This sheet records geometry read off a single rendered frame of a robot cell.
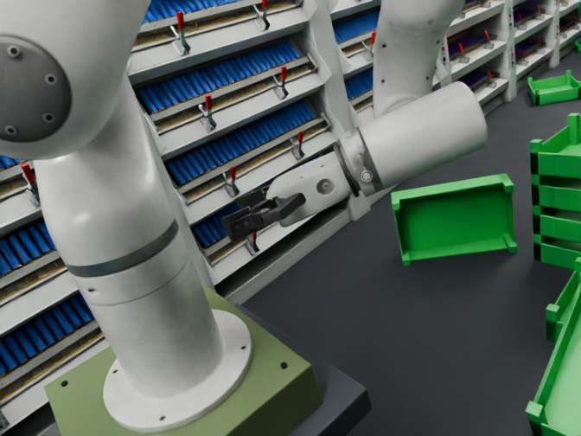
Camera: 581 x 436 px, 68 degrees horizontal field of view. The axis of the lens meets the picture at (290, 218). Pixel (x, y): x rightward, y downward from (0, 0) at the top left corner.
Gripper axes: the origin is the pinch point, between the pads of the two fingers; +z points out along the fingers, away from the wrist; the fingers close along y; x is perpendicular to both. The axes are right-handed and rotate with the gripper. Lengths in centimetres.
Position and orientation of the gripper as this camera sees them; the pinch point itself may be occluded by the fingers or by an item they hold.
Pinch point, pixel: (240, 215)
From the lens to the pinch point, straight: 57.4
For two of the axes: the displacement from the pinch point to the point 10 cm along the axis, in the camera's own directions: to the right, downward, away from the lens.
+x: -4.3, -8.7, -2.5
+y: 0.9, -3.1, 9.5
